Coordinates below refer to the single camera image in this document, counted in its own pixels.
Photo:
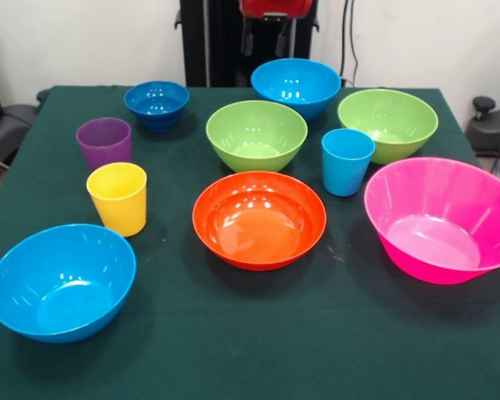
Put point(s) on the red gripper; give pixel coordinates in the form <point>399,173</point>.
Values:
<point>275,7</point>

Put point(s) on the purple cup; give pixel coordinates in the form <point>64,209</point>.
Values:
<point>104,143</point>

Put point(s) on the light blue bowl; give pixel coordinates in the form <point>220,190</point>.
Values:
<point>296,83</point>
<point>62,287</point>

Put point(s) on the green bowl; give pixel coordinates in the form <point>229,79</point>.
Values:
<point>387,121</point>
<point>256,137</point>

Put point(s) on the small dark blue bowl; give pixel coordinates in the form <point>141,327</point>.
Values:
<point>156,106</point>

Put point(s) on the light blue cup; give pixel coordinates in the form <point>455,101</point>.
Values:
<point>346,166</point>

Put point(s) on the orange bowl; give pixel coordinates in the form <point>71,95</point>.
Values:
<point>258,229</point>

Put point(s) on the yellow cup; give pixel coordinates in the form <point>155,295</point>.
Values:
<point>121,208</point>

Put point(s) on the pink bowl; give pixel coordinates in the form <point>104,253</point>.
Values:
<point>437,233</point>

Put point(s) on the dark green table cloth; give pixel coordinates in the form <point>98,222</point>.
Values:
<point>250,333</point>

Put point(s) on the black pedestal leg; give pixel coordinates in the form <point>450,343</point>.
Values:
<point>491,133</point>
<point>8,125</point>

